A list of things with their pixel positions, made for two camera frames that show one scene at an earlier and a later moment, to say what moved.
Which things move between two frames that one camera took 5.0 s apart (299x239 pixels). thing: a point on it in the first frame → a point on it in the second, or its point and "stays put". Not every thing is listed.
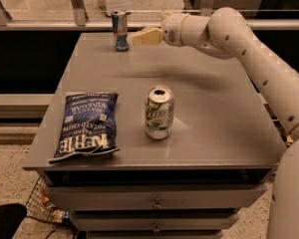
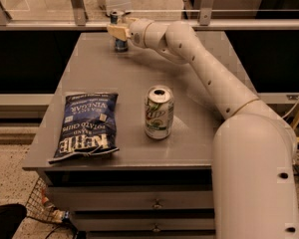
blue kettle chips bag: (89, 127) stays put
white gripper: (171, 29) → (137, 32)
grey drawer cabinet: (225, 143) stays put
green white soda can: (159, 112) stays put
